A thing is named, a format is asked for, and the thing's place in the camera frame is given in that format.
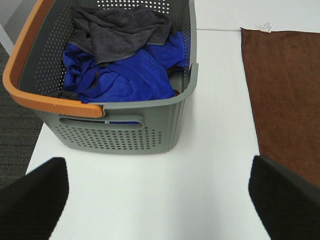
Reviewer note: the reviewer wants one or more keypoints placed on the grey towel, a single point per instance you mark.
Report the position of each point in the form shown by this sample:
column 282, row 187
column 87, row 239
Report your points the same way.
column 116, row 34

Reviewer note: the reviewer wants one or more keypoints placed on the grey perforated laundry basket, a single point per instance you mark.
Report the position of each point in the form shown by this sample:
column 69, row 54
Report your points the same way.
column 141, row 127

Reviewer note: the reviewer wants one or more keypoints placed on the brown towel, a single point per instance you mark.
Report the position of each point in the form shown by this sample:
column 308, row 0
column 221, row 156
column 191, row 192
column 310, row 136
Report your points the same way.
column 282, row 71

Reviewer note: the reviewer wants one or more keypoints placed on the orange basket handle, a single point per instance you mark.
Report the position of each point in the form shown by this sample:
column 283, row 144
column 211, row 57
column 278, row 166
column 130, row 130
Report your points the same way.
column 35, row 67

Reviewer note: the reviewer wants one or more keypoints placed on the blue towel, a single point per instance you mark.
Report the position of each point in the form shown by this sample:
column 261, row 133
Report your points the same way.
column 142, row 77

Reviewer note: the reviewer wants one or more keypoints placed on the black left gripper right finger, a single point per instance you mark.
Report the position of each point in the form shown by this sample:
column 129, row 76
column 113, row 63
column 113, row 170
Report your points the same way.
column 287, row 204

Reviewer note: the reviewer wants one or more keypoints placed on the white towel label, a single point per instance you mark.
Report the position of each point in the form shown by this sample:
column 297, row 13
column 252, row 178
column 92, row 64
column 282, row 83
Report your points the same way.
column 267, row 27

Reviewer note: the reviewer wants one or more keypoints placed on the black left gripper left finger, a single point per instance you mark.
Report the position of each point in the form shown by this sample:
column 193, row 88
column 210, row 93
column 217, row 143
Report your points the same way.
column 31, row 206

